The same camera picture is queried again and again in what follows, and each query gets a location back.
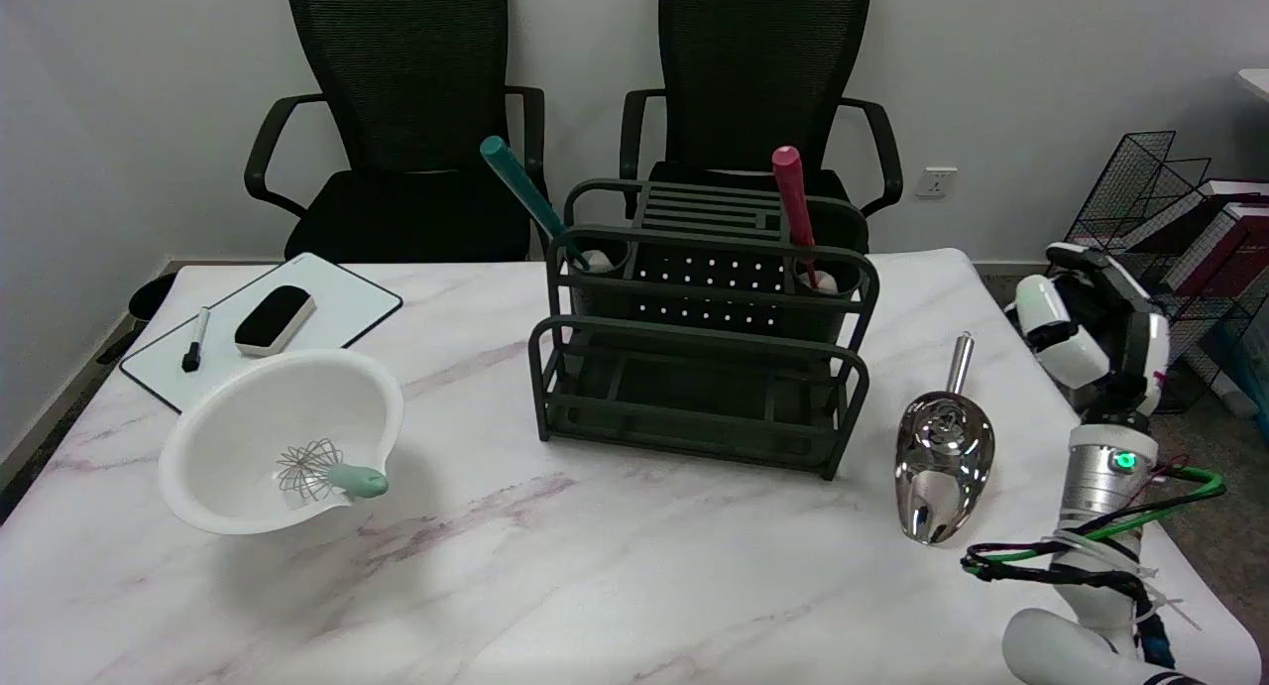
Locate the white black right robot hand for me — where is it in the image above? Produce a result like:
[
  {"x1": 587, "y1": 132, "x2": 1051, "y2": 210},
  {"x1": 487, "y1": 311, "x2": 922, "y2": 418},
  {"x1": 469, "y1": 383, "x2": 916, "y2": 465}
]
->
[{"x1": 1006, "y1": 244, "x2": 1172, "y2": 424}]

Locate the pink sponge bottle brush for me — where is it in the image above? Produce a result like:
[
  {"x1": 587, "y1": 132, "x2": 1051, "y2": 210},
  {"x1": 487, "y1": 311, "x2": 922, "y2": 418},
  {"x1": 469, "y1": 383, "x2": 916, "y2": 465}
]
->
[{"x1": 771, "y1": 146, "x2": 840, "y2": 295}]

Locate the teal sponge bottle brush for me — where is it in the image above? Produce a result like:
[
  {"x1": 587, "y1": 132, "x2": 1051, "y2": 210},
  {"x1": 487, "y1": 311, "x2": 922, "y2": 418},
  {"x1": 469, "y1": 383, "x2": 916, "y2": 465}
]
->
[{"x1": 480, "y1": 136, "x2": 616, "y2": 273}]

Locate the shiny metal scoop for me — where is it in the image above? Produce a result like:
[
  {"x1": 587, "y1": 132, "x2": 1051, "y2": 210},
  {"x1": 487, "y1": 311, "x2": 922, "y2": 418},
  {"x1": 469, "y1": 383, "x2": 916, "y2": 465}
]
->
[{"x1": 894, "y1": 332, "x2": 996, "y2": 545}]

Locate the teal object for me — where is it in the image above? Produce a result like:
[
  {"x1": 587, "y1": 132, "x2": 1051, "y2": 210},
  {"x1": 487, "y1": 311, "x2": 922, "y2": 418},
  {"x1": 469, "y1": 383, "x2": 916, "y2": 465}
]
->
[{"x1": 1224, "y1": 323, "x2": 1269, "y2": 438}]

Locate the red book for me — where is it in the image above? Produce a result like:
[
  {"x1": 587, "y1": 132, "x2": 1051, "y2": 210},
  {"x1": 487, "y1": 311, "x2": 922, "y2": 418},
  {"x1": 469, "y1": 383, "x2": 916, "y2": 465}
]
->
[{"x1": 1170, "y1": 204, "x2": 1269, "y2": 294}]

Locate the white maroon book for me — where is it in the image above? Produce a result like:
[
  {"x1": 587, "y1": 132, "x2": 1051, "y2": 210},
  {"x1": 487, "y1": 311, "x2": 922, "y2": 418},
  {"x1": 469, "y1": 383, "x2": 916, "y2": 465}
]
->
[{"x1": 1125, "y1": 177, "x2": 1269, "y2": 260}]

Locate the dark green dish rack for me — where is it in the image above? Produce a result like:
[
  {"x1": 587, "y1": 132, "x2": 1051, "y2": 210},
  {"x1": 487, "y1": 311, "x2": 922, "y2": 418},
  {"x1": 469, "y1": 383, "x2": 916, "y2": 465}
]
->
[{"x1": 527, "y1": 177, "x2": 881, "y2": 482}]

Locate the black mesh office chair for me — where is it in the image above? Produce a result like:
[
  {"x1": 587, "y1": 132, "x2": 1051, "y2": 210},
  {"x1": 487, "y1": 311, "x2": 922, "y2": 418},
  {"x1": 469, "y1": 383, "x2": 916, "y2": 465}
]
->
[
  {"x1": 620, "y1": 0, "x2": 905, "y2": 255},
  {"x1": 244, "y1": 0, "x2": 548, "y2": 264}
]

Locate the small white whiteboard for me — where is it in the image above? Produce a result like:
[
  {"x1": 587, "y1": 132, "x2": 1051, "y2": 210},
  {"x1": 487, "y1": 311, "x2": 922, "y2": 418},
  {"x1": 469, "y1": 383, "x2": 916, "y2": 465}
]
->
[{"x1": 119, "y1": 252, "x2": 404, "y2": 414}]

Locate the black white board eraser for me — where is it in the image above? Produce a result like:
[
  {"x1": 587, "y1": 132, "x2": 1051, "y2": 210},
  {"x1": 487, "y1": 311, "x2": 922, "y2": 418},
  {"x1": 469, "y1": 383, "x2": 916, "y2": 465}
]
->
[{"x1": 234, "y1": 285, "x2": 317, "y2": 358}]

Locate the white mixing bowl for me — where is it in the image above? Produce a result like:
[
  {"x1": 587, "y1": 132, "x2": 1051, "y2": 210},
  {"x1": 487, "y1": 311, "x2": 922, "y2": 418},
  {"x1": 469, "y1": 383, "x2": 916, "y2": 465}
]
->
[{"x1": 159, "y1": 348, "x2": 405, "y2": 537}]

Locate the black whiteboard marker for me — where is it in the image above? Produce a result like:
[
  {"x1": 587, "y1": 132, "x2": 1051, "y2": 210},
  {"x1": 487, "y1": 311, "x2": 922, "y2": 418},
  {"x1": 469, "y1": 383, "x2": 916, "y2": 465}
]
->
[{"x1": 181, "y1": 306, "x2": 212, "y2": 374}]

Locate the black chair base foot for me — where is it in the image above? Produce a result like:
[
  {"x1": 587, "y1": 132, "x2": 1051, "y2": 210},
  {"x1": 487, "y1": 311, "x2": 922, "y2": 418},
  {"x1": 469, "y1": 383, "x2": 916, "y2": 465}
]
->
[{"x1": 127, "y1": 272, "x2": 179, "y2": 321}]

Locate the green robot cable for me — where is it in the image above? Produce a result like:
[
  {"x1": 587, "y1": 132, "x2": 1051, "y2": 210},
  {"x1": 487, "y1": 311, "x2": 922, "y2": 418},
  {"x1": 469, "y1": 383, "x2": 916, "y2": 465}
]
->
[{"x1": 967, "y1": 465, "x2": 1227, "y2": 569}]

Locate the black wire storage rack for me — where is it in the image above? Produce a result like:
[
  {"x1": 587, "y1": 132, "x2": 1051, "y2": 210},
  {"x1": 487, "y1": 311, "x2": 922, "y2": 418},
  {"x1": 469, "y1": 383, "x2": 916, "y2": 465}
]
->
[{"x1": 1061, "y1": 130, "x2": 1269, "y2": 415}]

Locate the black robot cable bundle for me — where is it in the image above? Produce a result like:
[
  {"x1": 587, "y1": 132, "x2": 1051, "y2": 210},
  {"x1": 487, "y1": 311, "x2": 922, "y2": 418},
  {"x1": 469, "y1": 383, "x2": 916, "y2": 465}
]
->
[{"x1": 962, "y1": 541, "x2": 1181, "y2": 668}]

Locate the mint handle wire whisk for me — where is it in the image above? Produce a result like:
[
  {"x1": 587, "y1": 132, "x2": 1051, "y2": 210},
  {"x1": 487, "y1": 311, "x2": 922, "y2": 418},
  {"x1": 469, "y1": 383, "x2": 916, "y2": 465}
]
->
[{"x1": 276, "y1": 439, "x2": 391, "y2": 510}]

